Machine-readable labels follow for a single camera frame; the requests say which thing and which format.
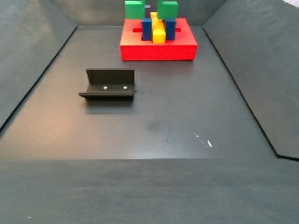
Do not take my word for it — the blue block right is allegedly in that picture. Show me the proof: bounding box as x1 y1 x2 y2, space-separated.
142 18 153 41

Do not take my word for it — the purple block right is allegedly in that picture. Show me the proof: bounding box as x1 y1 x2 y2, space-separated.
144 4 153 18

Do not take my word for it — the green bridge-shaped block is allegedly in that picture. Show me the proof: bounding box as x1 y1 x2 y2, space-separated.
126 0 179 19

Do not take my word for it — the black angled bracket holder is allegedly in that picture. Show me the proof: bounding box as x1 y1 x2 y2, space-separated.
79 68 136 100

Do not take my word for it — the blue block left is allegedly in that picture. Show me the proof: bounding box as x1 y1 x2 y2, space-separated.
165 18 177 40

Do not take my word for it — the red base board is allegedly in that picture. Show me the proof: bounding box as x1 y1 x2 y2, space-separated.
119 18 199 61

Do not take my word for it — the blue block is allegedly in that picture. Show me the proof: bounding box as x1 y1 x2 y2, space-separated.
165 18 177 40
142 18 153 41

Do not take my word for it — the yellow long bar block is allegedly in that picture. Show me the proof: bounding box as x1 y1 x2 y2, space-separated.
151 12 166 44

